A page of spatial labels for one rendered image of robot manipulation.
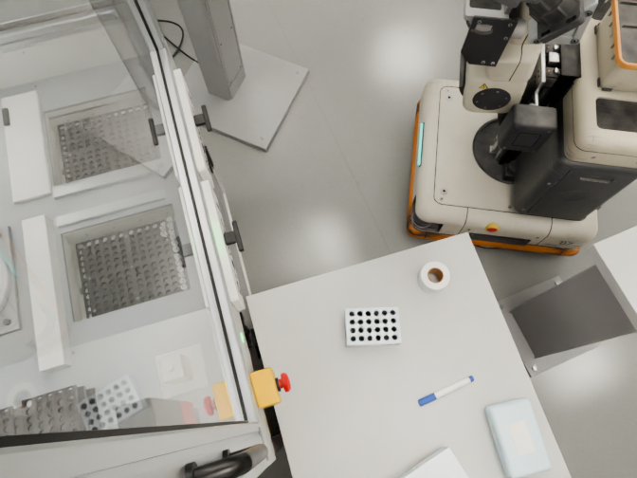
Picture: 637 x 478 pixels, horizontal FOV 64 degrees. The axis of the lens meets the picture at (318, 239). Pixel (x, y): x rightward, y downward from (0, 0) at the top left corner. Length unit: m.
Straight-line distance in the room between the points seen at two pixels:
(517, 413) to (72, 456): 1.07
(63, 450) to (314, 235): 1.88
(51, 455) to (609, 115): 1.49
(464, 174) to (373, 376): 0.98
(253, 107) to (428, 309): 1.38
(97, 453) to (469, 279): 1.11
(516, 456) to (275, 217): 1.32
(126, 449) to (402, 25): 2.49
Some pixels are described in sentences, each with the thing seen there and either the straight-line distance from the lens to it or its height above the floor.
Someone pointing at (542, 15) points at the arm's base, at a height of 1.19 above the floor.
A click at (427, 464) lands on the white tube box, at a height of 0.81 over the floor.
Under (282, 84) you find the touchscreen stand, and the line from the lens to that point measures 2.40.
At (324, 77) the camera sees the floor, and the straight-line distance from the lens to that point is 2.46.
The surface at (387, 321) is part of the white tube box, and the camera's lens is 1.22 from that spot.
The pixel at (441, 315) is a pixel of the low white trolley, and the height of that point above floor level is 0.76.
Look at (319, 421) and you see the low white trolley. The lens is 1.21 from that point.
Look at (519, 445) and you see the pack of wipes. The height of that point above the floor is 0.81.
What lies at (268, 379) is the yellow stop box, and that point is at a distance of 1.07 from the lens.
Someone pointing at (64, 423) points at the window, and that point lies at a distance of 0.31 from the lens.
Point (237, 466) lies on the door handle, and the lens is 0.45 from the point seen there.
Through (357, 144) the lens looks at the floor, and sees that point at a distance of 2.28.
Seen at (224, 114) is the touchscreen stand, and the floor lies 0.04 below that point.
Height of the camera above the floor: 1.97
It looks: 71 degrees down
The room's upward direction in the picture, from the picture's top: straight up
